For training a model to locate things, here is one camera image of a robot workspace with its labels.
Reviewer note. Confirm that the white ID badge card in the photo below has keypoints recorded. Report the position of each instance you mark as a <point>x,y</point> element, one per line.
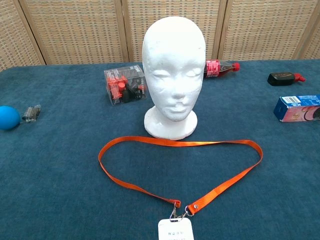
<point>175,231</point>

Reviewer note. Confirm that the white foam mannequin head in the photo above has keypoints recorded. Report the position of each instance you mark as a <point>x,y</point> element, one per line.
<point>172,57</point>

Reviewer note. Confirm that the clear box with red items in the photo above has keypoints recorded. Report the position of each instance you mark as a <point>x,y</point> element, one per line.
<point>120,85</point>

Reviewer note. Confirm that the red cola bottle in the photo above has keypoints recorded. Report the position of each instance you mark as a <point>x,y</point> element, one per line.
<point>213,68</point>

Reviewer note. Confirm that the woven folding screen panel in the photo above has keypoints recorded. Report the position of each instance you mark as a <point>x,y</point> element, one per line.
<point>262,30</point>
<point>315,42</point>
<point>15,37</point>
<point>75,30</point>
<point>136,30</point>

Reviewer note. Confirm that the blue table cloth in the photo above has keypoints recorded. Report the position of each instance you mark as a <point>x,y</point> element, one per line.
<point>62,162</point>

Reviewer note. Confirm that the black bottle with red cap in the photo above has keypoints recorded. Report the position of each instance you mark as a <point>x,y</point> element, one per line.
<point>281,78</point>

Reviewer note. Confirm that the small clear plastic gadget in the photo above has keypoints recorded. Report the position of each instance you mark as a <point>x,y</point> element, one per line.
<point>31,113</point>

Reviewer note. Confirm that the blue cookie box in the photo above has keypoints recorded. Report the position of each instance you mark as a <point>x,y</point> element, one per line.
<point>295,110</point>

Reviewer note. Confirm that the blue ball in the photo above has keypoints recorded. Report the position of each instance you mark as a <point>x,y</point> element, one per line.
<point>8,117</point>

